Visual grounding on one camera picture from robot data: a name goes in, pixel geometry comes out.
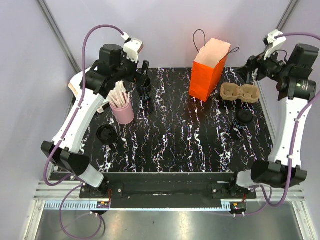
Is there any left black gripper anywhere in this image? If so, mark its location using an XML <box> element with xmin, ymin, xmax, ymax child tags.
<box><xmin>112</xmin><ymin>49</ymin><xmax>149</xmax><ymax>86</ymax></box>

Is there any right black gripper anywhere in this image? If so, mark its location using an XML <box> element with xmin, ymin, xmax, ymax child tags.
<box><xmin>234</xmin><ymin>43</ymin><xmax>291</xmax><ymax>84</ymax></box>

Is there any black coffee cup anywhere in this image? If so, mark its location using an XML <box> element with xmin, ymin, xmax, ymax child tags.
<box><xmin>231</xmin><ymin>119</ymin><xmax>249</xmax><ymax>131</ymax></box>
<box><xmin>136</xmin><ymin>77</ymin><xmax>152</xmax><ymax>101</ymax></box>

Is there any orange paper bag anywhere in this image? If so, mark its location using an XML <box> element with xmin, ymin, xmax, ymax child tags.
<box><xmin>189</xmin><ymin>38</ymin><xmax>240</xmax><ymax>102</ymax></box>

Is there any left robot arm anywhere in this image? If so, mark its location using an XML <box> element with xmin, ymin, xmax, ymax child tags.
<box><xmin>41</xmin><ymin>38</ymin><xmax>149</xmax><ymax>198</ymax></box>

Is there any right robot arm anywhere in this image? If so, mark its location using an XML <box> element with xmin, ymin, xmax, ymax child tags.
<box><xmin>227</xmin><ymin>43</ymin><xmax>319</xmax><ymax>199</ymax></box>

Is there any bottom pulp cup carrier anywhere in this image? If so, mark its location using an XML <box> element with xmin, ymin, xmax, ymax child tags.
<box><xmin>220</xmin><ymin>82</ymin><xmax>260</xmax><ymax>104</ymax></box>

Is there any pink straw holder cup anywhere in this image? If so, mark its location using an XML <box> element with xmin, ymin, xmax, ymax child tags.
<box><xmin>109</xmin><ymin>93</ymin><xmax>135</xmax><ymax>125</ymax></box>

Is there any white napkin stack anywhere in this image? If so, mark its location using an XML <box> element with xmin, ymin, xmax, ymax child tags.
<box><xmin>67</xmin><ymin>73</ymin><xmax>111</xmax><ymax>113</ymax></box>

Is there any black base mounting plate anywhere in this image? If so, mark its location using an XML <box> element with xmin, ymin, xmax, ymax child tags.
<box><xmin>79</xmin><ymin>172</ymin><xmax>257</xmax><ymax>210</ymax></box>

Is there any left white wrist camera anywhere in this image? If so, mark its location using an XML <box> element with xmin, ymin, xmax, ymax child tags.
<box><xmin>121</xmin><ymin>32</ymin><xmax>144</xmax><ymax>64</ymax></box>

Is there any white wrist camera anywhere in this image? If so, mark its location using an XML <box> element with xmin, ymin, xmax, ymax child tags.
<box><xmin>121</xmin><ymin>32</ymin><xmax>144</xmax><ymax>64</ymax></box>
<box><xmin>263</xmin><ymin>29</ymin><xmax>286</xmax><ymax>60</ymax></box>

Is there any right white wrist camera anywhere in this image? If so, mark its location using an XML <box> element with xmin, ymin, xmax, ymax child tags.
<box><xmin>263</xmin><ymin>29</ymin><xmax>286</xmax><ymax>60</ymax></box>

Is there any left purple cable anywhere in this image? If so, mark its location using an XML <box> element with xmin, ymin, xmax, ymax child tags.
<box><xmin>43</xmin><ymin>24</ymin><xmax>126</xmax><ymax>238</ymax></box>

